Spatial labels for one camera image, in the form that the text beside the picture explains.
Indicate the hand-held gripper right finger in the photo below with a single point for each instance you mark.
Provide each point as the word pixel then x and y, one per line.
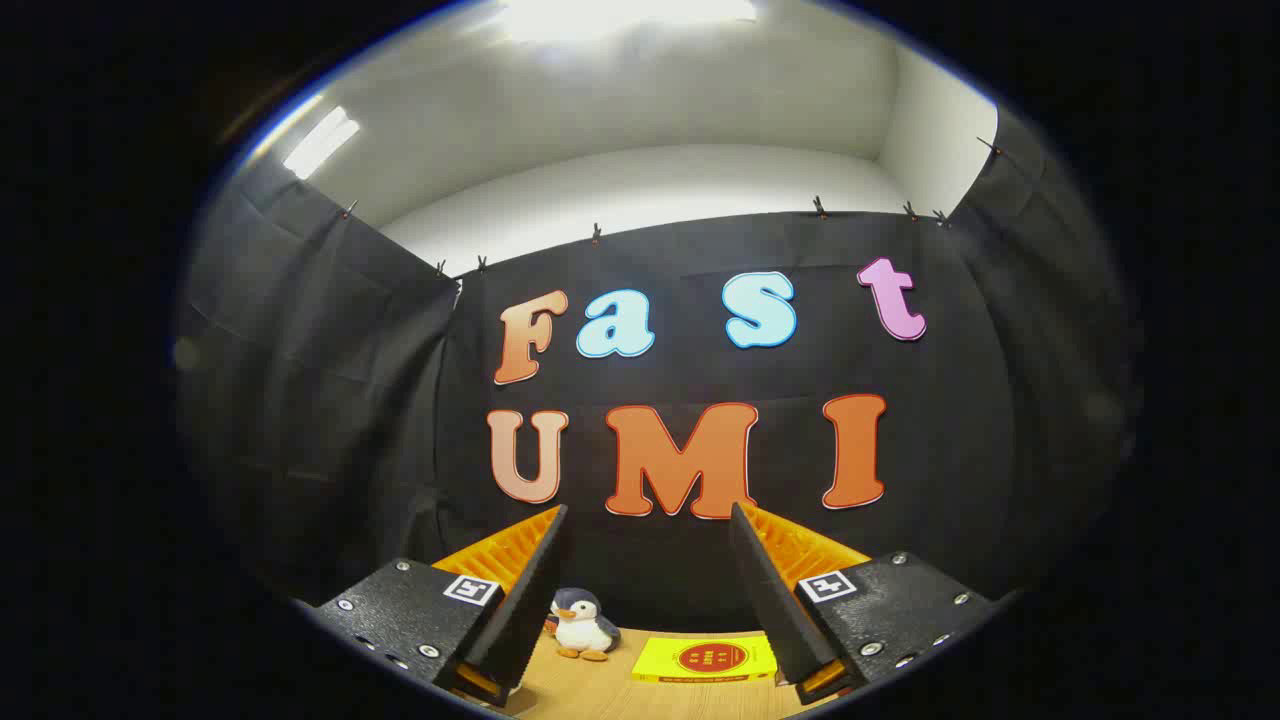
pixel 775 612

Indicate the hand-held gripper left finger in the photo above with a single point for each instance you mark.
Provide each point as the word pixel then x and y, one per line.
pixel 525 612

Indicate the penguin plush toy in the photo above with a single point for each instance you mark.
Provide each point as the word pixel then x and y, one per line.
pixel 582 628

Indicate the yellow book with red circle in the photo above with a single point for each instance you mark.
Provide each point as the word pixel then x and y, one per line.
pixel 700 660

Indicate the ceiling light panel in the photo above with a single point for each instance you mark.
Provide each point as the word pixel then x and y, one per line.
pixel 320 142
pixel 620 18

